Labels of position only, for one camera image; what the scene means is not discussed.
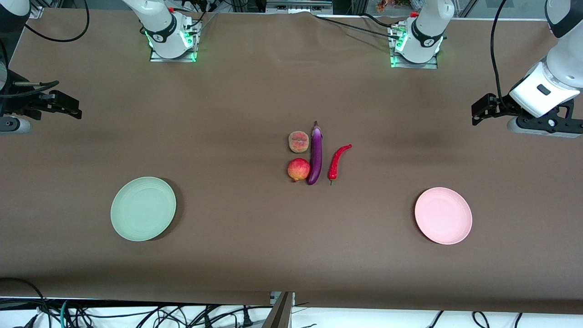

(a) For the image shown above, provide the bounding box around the red chili pepper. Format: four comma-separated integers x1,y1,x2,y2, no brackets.
327,144,353,185

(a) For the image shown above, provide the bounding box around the purple eggplant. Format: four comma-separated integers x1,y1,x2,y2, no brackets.
306,121,323,185

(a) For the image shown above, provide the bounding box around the peach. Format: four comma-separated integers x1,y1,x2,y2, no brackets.
289,131,310,154

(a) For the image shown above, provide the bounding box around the pink plate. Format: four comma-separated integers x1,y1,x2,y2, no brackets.
414,187,473,245

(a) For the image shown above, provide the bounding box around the green plate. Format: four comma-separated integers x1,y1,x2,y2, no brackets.
110,177,177,242

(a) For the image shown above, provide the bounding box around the brown table cover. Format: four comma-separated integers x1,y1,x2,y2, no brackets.
0,8,583,315

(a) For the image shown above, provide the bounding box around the red apple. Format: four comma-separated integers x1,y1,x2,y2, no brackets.
287,158,311,182

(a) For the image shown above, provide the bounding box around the grey metal box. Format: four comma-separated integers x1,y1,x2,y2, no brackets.
266,0,334,14

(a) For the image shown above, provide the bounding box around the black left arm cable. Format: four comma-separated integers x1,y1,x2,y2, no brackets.
490,0,509,110

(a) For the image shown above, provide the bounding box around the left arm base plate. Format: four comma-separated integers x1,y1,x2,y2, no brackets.
390,25,439,70

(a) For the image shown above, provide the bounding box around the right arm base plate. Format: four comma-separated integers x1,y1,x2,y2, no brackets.
149,20,202,63

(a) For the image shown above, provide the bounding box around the short black table cable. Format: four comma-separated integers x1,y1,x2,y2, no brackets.
359,12,394,27

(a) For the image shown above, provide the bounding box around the long black table cable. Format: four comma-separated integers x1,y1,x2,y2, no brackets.
316,15,404,41

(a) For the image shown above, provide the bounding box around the thick black arched cable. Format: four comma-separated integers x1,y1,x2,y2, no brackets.
0,277,48,328

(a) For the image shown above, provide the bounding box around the thin black floor cable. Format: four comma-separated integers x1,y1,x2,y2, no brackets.
132,306,192,328

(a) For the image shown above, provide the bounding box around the aluminium frame profile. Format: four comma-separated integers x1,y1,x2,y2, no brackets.
262,292,296,328

